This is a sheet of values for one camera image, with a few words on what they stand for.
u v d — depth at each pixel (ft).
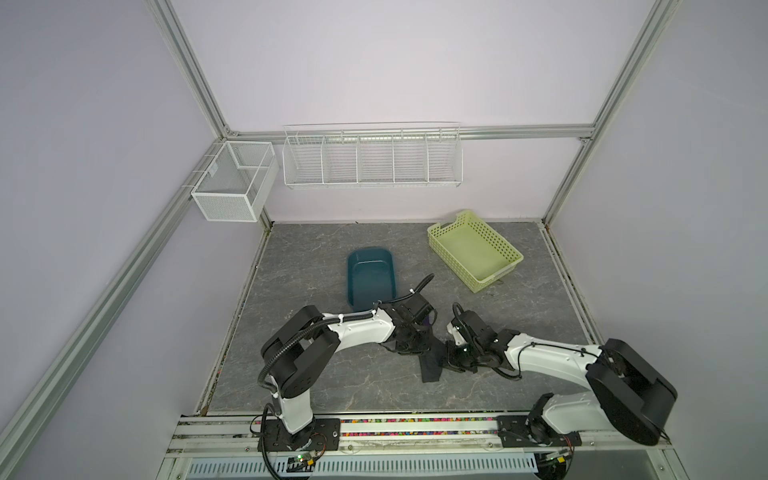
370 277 3.57
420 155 3.46
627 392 1.41
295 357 1.53
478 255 3.62
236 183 3.14
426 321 2.42
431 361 2.77
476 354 2.18
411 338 2.44
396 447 2.38
